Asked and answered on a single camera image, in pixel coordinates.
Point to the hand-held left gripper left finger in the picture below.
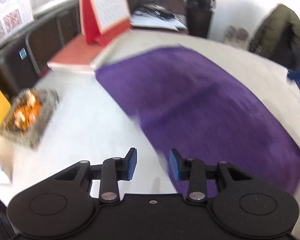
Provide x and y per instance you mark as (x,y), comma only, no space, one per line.
(132,163)

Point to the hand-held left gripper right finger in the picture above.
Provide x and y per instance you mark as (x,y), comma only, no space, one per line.
(175,165)

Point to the purple towel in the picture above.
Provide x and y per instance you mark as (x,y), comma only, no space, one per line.
(190,100)

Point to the glass ashtray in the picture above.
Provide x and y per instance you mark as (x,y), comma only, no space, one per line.
(27,130)

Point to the orange peels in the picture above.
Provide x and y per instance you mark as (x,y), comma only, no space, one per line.
(30,107)

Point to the red notebook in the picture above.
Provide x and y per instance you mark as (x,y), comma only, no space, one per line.
(75,55)

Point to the clear business card holder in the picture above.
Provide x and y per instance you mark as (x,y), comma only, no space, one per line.
(0,172)

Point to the grey stone ornament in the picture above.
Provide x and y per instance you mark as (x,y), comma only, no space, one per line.
(236,36)

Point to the black speaker box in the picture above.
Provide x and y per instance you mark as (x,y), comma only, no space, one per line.
(197,22)

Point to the dark wooden desk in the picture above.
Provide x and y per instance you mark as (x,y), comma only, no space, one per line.
(175,7)

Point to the red desk calendar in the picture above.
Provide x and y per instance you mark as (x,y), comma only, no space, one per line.
(110,2)

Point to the olive green jacket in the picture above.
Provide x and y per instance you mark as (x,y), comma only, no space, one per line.
(277,32)

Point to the white code sign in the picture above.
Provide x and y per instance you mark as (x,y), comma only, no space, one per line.
(7,17)

